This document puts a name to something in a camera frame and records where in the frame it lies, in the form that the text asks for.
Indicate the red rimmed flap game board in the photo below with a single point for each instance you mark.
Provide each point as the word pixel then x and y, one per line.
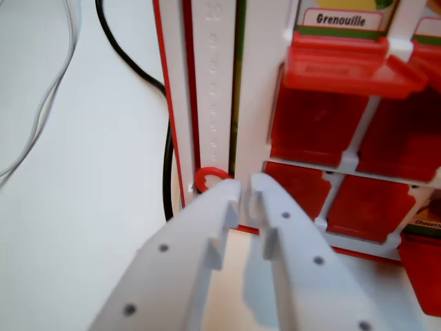
pixel 255 103

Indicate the Grenouille picture card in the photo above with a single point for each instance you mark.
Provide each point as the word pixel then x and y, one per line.
pixel 341 17

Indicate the Chouette picture card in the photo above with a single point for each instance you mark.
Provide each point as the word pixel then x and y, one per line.
pixel 427 213

